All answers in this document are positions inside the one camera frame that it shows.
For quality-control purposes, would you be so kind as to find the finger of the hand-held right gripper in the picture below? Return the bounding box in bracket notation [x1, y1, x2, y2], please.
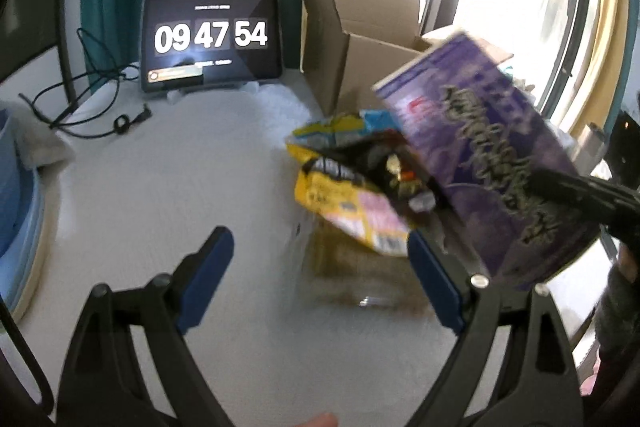
[529, 169, 640, 239]

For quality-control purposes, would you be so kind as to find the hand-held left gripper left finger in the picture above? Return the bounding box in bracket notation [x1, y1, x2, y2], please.
[52, 227, 236, 427]

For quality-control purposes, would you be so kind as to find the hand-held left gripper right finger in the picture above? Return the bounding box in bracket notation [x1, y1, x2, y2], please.
[400, 232, 586, 427]

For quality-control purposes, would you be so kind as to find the black snack packet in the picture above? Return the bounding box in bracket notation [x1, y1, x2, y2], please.
[300, 132, 451, 228]

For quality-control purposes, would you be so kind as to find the purple snack packet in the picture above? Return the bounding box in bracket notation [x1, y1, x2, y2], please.
[372, 31, 601, 293]

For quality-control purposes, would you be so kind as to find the cardboard box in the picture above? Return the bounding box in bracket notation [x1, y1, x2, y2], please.
[277, 0, 516, 118]

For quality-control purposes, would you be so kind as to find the person's right forearm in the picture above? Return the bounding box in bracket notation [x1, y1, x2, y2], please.
[594, 252, 640, 360]

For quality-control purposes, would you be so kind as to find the person's left hand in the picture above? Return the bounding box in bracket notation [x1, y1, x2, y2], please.
[299, 412, 338, 427]

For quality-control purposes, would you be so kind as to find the stainless steel tumbler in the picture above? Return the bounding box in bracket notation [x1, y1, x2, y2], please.
[570, 122, 608, 172]

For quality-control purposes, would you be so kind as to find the white quilted bedspread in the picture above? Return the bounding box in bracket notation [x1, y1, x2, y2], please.
[0, 77, 601, 427]

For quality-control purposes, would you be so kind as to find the yellow curtain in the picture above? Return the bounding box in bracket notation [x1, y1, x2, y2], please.
[570, 0, 632, 142]

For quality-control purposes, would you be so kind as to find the blue plastic basin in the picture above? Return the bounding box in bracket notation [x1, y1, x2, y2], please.
[0, 167, 62, 323]

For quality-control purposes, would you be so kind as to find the light blue plastic bucket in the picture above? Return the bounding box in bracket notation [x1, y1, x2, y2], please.
[0, 107, 38, 258]

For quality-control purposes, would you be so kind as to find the grey cloth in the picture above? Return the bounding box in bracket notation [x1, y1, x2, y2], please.
[0, 99, 76, 168]

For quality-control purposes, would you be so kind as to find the black tablet showing clock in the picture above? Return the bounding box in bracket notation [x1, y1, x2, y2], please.
[140, 0, 285, 94]

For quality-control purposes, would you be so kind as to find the black cable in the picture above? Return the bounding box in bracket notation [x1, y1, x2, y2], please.
[19, 27, 153, 138]

